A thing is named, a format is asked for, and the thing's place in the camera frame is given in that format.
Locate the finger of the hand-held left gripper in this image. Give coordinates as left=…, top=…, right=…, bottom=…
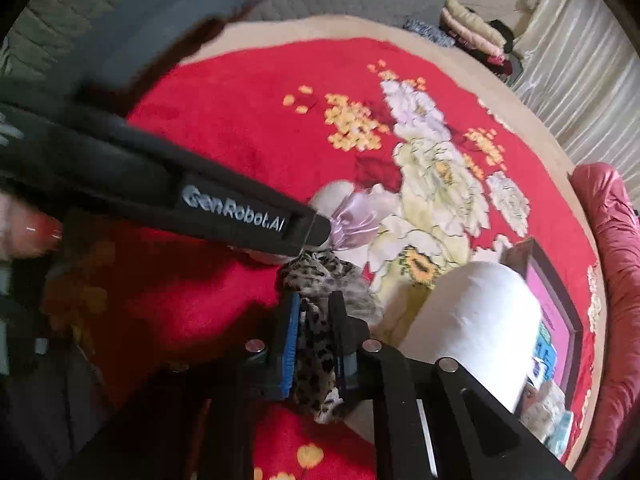
left=292, top=206, right=332, bottom=257

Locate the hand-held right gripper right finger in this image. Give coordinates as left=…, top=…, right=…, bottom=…
left=330, top=291, right=576, bottom=480

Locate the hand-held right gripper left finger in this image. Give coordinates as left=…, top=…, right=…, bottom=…
left=75, top=292, right=303, bottom=480

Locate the leopard print cloth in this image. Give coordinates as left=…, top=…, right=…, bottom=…
left=277, top=252, right=386, bottom=426

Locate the beige plush with pink bow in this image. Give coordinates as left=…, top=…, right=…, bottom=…
left=307, top=180, right=401, bottom=263

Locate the dark framed pink box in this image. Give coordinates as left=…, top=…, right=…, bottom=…
left=500, top=237, right=585, bottom=401

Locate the teal tissue pack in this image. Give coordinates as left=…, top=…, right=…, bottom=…
left=542, top=410, right=576, bottom=458

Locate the person's left hand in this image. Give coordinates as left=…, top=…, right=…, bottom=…
left=0, top=194, right=64, bottom=262

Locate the red floral blanket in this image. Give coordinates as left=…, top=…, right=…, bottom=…
left=42, top=37, right=601, bottom=480

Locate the white paper towel roll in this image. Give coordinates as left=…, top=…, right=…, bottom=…
left=400, top=260, right=543, bottom=411

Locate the blue patterned cloth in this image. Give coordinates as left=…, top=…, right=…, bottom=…
left=402, top=17, right=453, bottom=47

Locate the red folded cloth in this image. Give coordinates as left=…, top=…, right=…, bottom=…
left=487, top=52, right=523, bottom=81

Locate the cream folded blanket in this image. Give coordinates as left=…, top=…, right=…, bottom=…
left=442, top=0, right=506, bottom=43

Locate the pink quilt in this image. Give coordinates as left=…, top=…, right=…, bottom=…
left=570, top=162, right=640, bottom=461

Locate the black garment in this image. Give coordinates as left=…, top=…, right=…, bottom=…
left=487, top=19, right=521, bottom=53

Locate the white curtain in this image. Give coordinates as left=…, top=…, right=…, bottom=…
left=510, top=0, right=640, bottom=201

